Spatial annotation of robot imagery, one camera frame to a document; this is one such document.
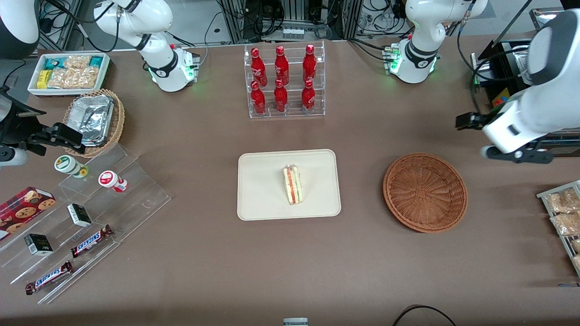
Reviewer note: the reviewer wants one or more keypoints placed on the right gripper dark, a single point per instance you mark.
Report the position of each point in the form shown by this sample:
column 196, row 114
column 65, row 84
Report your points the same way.
column 22, row 125

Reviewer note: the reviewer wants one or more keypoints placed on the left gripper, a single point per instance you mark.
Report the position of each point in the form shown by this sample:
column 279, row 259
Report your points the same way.
column 481, row 120

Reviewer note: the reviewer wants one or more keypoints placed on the triangle sandwich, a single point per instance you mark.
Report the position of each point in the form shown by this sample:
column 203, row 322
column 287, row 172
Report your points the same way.
column 293, row 185

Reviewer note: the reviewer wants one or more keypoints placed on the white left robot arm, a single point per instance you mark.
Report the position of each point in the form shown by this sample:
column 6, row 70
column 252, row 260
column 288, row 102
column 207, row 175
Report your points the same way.
column 421, row 63

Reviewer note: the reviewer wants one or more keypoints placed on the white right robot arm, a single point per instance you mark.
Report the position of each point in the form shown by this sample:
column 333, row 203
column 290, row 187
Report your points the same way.
column 158, row 18

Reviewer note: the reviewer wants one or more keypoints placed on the small light wicker basket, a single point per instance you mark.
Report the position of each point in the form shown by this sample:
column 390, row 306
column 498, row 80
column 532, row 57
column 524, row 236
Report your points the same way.
column 118, row 117

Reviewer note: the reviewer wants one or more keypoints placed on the round brown wicker basket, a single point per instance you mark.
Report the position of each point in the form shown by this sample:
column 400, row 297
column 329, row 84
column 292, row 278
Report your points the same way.
column 426, row 194

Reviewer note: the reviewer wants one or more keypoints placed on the cream plastic tray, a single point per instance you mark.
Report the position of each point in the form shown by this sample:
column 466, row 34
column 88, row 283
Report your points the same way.
column 258, row 185

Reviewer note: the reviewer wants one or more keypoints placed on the green capped yogurt bottle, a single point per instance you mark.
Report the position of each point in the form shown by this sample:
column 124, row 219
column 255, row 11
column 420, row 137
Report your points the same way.
column 68, row 165

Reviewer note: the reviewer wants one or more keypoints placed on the black food warmer machine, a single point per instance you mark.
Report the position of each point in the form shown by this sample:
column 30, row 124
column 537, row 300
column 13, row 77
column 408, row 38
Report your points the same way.
column 500, row 96

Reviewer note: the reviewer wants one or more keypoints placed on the stack of foil trays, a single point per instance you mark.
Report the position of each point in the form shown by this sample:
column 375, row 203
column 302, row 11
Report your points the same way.
column 93, row 120

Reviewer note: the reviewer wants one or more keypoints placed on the white snack box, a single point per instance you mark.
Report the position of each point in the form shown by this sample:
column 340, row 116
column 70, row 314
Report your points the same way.
column 31, row 88

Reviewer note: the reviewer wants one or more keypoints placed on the yellow snack packet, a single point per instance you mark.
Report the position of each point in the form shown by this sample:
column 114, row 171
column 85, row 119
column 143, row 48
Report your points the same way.
column 43, row 79

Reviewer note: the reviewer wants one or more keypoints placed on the clear rice cracker bag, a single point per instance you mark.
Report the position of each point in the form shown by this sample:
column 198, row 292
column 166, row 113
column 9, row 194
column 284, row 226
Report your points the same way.
column 72, row 78
column 77, row 61

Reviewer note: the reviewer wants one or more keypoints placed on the red capped yogurt bottle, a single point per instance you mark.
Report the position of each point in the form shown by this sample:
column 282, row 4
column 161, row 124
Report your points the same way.
column 111, row 180

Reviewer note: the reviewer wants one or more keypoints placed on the teal snack packet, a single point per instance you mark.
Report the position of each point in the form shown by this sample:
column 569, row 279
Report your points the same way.
column 54, row 62
column 95, row 60

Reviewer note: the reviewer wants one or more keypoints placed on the red cookie box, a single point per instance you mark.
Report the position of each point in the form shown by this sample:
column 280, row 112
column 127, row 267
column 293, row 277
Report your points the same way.
column 22, row 210

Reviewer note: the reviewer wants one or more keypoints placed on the small black carton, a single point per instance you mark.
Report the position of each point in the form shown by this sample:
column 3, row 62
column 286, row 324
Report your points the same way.
column 79, row 215
column 38, row 244

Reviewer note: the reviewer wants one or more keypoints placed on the clear acrylic stepped display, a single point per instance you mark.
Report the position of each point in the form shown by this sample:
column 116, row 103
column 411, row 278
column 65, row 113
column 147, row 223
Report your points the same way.
column 136, row 199

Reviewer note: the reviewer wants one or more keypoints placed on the snickers chocolate bar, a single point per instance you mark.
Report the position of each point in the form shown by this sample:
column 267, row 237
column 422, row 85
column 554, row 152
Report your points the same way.
column 90, row 241
column 49, row 277

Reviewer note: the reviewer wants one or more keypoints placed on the clear bagged fried snack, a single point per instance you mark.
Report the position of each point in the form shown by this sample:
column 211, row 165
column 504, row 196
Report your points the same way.
column 566, row 224
column 576, row 245
column 577, row 262
column 562, row 201

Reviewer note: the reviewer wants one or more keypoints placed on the red cola bottle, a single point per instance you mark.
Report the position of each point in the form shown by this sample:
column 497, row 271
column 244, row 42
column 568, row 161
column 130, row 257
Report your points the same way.
column 258, row 98
column 308, row 96
column 258, row 65
column 309, row 62
column 281, row 65
column 280, row 97

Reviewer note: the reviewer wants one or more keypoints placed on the clear acrylic bottle rack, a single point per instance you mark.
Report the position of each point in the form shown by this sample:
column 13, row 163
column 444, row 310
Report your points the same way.
column 285, row 114

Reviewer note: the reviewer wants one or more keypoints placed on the white power strip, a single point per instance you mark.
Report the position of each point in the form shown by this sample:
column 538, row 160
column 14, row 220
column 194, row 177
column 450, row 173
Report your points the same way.
column 292, row 33

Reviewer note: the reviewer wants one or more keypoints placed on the metal equipment rack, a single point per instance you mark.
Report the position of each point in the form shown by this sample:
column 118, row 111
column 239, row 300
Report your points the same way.
column 290, row 13

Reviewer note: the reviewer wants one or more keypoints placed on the small grey device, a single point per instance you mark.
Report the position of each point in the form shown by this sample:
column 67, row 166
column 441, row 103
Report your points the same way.
column 295, row 322

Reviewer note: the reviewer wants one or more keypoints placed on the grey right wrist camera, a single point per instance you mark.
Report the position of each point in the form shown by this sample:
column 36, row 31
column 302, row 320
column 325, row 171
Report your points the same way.
column 11, row 157

